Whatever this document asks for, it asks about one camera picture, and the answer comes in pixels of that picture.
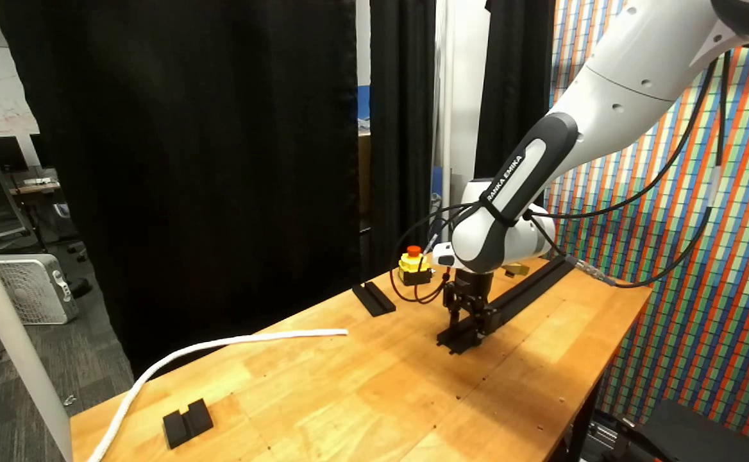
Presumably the slanted white pole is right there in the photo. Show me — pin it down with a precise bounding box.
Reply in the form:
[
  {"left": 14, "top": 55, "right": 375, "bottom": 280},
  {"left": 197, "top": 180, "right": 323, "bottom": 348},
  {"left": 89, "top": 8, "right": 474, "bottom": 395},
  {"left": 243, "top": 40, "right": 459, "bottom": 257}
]
[{"left": 0, "top": 214, "right": 75, "bottom": 462}]

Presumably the black box with white label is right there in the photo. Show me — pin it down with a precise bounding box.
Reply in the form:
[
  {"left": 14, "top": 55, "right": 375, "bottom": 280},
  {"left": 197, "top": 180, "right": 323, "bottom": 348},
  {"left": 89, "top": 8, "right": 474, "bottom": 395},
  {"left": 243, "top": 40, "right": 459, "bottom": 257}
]
[{"left": 578, "top": 414, "right": 645, "bottom": 462}]

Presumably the black padded stool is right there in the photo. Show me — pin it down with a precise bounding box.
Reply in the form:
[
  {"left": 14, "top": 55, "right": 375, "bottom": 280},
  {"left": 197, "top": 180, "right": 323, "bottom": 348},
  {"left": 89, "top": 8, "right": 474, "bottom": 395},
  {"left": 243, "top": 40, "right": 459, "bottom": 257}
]
[{"left": 640, "top": 399, "right": 749, "bottom": 462}]

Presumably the white frame post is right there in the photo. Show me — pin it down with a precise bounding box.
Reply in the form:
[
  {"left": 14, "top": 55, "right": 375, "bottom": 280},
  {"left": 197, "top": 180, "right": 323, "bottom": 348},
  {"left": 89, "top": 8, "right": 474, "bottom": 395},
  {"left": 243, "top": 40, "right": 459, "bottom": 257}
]
[{"left": 434, "top": 0, "right": 492, "bottom": 216}]

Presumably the white flexible hose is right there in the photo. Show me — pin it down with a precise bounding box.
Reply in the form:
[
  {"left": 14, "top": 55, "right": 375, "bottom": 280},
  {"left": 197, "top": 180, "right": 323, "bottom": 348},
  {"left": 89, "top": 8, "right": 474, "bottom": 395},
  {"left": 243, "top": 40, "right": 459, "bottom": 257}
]
[{"left": 84, "top": 326, "right": 351, "bottom": 462}]

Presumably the narrow black curtain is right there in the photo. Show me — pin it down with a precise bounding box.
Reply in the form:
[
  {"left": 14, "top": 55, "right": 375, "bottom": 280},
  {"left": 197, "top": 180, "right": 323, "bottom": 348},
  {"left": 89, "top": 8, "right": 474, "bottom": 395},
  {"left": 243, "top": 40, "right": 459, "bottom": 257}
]
[{"left": 368, "top": 0, "right": 438, "bottom": 278}]

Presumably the wide black curtain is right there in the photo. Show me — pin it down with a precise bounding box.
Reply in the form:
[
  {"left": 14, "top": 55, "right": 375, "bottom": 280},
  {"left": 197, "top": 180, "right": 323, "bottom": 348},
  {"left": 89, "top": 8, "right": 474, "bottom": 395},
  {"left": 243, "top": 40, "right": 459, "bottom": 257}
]
[{"left": 0, "top": 0, "right": 361, "bottom": 381}]

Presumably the short black grooved track piece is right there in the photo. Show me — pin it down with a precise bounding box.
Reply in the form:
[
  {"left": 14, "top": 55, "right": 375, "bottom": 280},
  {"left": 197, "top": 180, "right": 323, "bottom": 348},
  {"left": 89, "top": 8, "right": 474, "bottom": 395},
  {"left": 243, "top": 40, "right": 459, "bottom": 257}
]
[{"left": 348, "top": 280, "right": 397, "bottom": 321}]

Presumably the small black notched block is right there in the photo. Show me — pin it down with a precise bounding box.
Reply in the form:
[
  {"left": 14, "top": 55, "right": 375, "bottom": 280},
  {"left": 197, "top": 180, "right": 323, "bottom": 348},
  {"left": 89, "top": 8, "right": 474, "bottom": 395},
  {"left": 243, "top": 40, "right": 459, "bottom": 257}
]
[{"left": 160, "top": 399, "right": 215, "bottom": 452}]

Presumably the black curtain beside patterned backdrop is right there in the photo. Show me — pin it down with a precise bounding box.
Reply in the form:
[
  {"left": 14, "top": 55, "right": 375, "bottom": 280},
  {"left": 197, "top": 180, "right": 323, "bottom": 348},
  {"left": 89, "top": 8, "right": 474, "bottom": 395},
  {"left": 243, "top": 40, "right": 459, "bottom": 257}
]
[{"left": 469, "top": 0, "right": 560, "bottom": 187}]

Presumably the yellow emergency stop button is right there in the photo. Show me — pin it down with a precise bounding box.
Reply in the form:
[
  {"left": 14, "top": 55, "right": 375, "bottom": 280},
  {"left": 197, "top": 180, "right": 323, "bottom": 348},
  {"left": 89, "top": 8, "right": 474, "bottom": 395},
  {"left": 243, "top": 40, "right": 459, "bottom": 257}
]
[{"left": 395, "top": 245, "right": 437, "bottom": 287}]

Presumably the white box appliance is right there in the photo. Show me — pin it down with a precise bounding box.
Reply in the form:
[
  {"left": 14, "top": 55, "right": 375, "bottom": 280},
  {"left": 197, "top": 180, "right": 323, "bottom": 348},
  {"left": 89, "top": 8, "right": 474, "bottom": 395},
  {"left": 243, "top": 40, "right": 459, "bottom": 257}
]
[{"left": 0, "top": 253, "right": 82, "bottom": 330}]

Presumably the multicolour patterned backdrop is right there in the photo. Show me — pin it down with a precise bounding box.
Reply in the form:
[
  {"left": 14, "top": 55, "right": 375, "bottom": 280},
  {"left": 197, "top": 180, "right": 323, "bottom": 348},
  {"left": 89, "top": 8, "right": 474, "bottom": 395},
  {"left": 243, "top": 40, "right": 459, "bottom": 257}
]
[{"left": 543, "top": 0, "right": 749, "bottom": 457}]

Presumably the long black grooved track piece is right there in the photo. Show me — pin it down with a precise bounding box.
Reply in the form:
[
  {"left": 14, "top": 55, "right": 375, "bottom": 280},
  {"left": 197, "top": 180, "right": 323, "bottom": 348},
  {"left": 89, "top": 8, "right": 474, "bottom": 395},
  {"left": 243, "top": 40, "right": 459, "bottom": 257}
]
[{"left": 434, "top": 299, "right": 500, "bottom": 358}]

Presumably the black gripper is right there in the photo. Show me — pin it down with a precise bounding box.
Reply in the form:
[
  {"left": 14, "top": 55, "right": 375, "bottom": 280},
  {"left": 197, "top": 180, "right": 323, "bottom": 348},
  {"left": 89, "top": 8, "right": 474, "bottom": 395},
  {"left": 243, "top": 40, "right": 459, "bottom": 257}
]
[{"left": 442, "top": 271, "right": 499, "bottom": 343}]

